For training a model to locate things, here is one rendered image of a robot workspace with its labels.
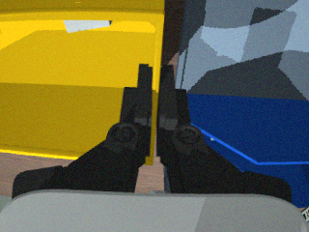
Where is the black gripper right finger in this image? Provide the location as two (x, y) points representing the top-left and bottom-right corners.
(156, 65), (293, 204)

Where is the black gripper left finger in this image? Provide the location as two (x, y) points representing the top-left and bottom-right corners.
(12, 64), (153, 199)

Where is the yellow bin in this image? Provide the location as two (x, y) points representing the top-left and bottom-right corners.
(0, 0), (165, 165)

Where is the blue open bin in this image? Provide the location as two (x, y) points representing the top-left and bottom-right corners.
(187, 94), (309, 208)

